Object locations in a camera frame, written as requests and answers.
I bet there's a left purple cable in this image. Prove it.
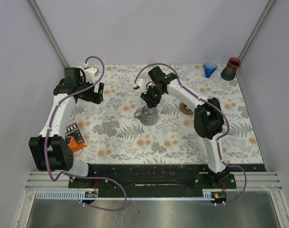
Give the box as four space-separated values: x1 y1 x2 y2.
44 56 128 211

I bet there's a dark mug red rim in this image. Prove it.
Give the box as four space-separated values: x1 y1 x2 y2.
221 57 241 81

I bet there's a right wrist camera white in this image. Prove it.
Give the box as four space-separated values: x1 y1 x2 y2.
133 78 147 91

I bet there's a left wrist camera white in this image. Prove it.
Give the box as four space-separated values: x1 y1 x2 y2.
84 66 99 83

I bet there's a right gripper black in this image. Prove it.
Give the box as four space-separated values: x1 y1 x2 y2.
140 85 164 110

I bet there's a coffee paper filter box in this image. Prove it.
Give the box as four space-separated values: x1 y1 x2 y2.
65 123 87 153

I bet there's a purple cable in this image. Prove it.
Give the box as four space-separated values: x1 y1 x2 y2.
44 56 128 211
134 63 249 206

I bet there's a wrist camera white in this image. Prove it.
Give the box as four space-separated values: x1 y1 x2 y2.
84 66 99 83
133 78 147 91

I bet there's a wooden dripper ring holder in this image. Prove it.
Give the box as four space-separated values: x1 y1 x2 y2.
179 102 194 115

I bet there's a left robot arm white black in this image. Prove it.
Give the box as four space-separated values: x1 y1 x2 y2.
28 66 104 188

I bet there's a glass coffee server carafe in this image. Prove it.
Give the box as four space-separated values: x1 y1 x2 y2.
134 105 159 126

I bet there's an aluminium rail frame front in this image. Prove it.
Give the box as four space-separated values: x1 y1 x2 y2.
26 171 282 191

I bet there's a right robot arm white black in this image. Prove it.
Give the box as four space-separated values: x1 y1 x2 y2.
134 64 230 189

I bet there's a white slotted cable duct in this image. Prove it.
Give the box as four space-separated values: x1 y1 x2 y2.
36 190 217 201

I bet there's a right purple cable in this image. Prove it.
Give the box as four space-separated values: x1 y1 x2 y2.
134 63 249 206

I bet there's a blue plastic cone dripper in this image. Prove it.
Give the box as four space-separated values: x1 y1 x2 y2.
203 62 218 78

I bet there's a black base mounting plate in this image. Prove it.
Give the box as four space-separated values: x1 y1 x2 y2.
68 163 264 190

